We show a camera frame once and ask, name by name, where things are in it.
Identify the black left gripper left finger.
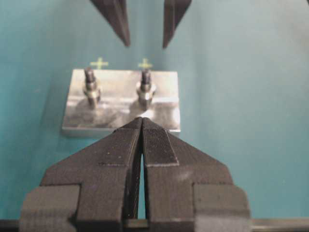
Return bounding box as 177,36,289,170
19,117,142,232

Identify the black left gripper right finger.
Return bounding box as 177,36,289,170
142,118,251,232

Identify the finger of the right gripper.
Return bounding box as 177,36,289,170
91,0,130,47
163,0,192,48

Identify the far threaded steel shaft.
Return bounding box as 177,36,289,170
83,67,100,109

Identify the threaded steel shaft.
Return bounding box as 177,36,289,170
83,67,100,109
136,69,156,111

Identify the near threaded steel shaft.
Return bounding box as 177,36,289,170
136,69,156,111

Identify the yellow cross tape mark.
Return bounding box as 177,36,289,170
90,57,109,70

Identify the grey metal base plate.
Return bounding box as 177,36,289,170
62,69,181,138

